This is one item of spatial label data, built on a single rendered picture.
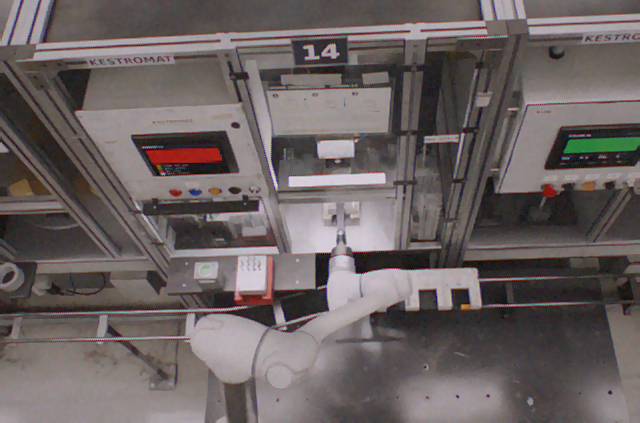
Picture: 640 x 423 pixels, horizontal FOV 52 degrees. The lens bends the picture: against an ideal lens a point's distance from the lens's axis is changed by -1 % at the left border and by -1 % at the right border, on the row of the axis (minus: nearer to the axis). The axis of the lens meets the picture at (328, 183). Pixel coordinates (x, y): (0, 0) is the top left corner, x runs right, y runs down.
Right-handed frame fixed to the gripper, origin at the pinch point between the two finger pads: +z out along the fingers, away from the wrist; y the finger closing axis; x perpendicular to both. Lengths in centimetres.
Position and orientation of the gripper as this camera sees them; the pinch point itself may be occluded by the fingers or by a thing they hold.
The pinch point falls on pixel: (340, 206)
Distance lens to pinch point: 237.7
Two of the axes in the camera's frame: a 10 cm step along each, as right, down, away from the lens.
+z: -0.1, -8.8, 4.8
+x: -10.0, 0.4, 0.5
